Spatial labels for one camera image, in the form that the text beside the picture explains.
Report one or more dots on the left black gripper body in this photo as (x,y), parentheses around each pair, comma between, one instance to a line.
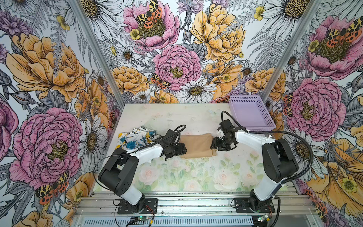
(176,150)

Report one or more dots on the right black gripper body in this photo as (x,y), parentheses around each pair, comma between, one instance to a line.
(224,144)

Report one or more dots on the beige garment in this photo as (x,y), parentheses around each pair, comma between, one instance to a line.
(198,146)

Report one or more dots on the lavender plastic basket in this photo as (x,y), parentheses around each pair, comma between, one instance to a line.
(251,113)

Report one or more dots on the printed white blue yellow shorts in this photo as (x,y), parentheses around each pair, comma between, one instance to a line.
(137,138)

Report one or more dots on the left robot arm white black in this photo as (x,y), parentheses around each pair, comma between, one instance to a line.
(118,172)

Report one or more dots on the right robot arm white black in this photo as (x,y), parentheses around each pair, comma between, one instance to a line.
(278,160)

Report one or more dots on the green circuit board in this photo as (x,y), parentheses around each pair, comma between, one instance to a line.
(141,220)

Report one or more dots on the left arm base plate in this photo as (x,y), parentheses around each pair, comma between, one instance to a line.
(150,205)

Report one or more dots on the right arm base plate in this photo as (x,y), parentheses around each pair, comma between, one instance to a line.
(241,205)

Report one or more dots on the aluminium mounting rail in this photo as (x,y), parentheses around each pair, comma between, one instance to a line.
(102,204)

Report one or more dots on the white vented cable duct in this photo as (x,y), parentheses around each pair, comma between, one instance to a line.
(197,221)

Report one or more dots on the right aluminium frame post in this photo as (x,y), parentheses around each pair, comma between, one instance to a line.
(294,40)

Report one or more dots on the aluminium frame post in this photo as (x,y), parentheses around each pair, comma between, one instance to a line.
(294,40)
(94,44)

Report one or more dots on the left aluminium frame post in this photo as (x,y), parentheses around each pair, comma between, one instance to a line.
(94,44)

